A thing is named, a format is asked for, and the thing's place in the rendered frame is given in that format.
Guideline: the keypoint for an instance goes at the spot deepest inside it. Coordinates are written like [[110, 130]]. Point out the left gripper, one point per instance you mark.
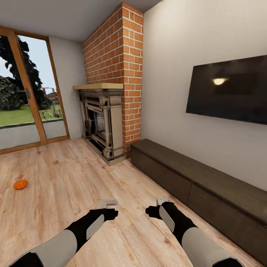
[[110, 214]]

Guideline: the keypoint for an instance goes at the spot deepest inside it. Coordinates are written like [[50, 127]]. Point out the door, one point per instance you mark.
[[31, 108]]

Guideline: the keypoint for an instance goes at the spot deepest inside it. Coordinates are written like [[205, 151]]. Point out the countertop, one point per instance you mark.
[[100, 86]]

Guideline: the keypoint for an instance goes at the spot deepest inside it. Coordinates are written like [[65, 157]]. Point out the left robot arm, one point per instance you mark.
[[60, 249]]

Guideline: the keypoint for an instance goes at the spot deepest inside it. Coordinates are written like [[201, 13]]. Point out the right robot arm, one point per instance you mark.
[[200, 249]]

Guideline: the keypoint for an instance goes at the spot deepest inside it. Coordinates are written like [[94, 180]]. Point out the wall mounted tv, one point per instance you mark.
[[233, 89]]

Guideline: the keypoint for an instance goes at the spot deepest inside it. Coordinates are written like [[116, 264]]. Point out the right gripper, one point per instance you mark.
[[153, 211]]

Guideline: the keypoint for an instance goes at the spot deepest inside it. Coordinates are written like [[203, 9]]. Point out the pumpkin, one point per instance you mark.
[[20, 184]]

